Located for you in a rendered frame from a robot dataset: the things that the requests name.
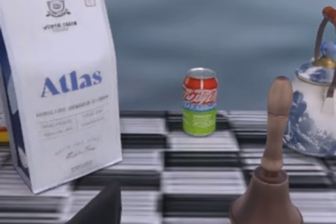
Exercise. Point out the white Atlas coffee bag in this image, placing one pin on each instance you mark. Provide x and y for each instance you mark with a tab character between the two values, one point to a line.
60	77

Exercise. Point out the red and green soda can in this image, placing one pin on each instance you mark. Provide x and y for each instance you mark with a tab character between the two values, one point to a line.
199	103

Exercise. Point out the yellow and red box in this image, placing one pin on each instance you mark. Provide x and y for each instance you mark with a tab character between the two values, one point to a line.
3	129

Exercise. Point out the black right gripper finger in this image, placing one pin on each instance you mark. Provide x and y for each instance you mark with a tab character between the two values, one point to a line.
103	205

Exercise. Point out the brown wooden hand bell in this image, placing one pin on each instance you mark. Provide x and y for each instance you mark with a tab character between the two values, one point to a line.
273	155

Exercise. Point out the blue and white porcelain teapot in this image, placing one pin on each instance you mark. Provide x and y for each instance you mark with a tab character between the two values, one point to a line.
312	111

